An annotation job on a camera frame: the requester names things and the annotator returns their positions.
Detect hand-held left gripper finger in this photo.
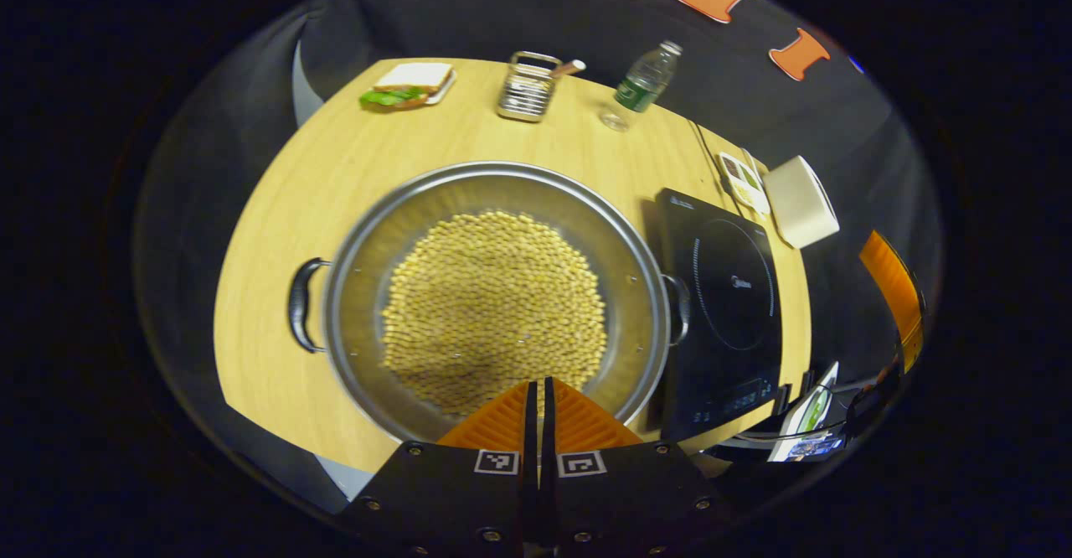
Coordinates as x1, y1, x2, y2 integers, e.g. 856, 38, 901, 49
543, 376, 738, 558
339, 380, 538, 558

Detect pile of yellow soybeans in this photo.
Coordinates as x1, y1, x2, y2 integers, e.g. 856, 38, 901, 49
381, 210, 608, 416

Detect black induction cooktop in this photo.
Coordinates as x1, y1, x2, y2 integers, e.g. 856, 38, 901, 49
641, 188, 784, 443

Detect steel pot with black handles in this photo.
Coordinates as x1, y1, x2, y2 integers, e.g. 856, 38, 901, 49
287, 161, 692, 446

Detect white toaster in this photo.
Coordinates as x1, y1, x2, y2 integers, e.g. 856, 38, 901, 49
762, 155, 841, 250

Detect white tray of mixed beans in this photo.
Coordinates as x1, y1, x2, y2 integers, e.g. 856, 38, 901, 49
718, 151, 771, 215

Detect clear plastic water bottle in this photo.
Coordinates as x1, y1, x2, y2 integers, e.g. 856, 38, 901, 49
599, 39, 683, 132

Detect small white plate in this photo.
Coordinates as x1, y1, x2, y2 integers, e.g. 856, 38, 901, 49
423, 68, 458, 106

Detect sandwich with lettuce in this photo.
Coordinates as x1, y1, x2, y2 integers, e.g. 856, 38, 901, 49
360, 62, 457, 111

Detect black power cable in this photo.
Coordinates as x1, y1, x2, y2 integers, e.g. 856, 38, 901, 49
687, 118, 742, 207

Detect metal wire basket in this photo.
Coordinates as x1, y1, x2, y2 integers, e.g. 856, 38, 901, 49
496, 50, 564, 123

